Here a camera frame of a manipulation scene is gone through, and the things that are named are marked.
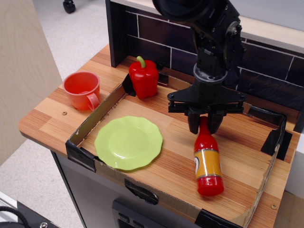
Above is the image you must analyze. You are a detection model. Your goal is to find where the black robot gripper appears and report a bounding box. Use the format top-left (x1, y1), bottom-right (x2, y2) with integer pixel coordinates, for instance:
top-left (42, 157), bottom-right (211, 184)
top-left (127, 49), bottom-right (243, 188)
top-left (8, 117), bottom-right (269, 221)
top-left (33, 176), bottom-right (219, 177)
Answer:
top-left (168, 65), bottom-right (247, 134)

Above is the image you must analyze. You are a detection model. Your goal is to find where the red hot sauce bottle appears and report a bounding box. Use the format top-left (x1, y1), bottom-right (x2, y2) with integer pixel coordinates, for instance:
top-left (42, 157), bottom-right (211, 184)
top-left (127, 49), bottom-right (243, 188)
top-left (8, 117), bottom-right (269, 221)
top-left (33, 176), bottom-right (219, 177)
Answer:
top-left (194, 116), bottom-right (224, 196)

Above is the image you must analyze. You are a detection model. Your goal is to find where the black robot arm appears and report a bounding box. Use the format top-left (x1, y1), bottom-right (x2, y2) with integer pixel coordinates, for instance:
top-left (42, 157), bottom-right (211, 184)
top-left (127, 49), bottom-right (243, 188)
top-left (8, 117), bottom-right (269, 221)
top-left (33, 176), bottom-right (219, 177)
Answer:
top-left (153, 0), bottom-right (247, 134)

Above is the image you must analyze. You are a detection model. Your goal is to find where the red toy bell pepper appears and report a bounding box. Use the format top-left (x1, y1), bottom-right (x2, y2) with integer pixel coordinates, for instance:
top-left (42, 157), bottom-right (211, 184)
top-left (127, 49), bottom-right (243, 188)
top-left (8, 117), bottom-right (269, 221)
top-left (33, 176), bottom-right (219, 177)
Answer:
top-left (129, 56), bottom-right (159, 99)

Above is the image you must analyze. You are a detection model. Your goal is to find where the dark tile backsplash panel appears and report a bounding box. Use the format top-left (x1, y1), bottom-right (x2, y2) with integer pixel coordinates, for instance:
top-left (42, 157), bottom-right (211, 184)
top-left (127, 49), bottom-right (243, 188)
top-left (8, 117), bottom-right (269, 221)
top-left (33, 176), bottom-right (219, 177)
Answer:
top-left (106, 0), bottom-right (304, 132)

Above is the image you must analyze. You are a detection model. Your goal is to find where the green plastic plate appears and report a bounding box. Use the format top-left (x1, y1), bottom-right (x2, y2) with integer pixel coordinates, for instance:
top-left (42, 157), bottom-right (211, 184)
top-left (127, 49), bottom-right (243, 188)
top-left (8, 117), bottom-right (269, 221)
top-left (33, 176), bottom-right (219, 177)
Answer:
top-left (95, 116), bottom-right (163, 171)

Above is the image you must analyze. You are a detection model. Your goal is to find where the grey control panel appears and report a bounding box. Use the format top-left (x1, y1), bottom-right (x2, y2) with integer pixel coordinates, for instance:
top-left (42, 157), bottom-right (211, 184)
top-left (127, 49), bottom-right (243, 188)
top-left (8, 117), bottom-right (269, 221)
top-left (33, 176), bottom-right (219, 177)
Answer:
top-left (112, 199), bottom-right (167, 228)

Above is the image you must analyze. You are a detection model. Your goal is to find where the orange plastic cup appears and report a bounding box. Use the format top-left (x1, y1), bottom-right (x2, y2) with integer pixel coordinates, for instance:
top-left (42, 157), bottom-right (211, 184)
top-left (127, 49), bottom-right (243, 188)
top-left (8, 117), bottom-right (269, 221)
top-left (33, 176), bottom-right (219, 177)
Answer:
top-left (62, 71), bottom-right (100, 111)

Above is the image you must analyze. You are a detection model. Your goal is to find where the black caster wheel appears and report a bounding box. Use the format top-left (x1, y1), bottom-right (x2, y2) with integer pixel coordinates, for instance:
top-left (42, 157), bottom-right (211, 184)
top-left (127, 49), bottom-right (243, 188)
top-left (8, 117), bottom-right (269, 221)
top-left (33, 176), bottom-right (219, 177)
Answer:
top-left (63, 0), bottom-right (76, 14)

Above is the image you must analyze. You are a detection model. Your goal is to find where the black cable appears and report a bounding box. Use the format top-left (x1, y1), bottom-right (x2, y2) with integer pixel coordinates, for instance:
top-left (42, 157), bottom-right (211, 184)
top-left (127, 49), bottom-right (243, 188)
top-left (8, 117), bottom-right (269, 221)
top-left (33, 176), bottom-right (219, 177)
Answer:
top-left (0, 206), bottom-right (29, 228)

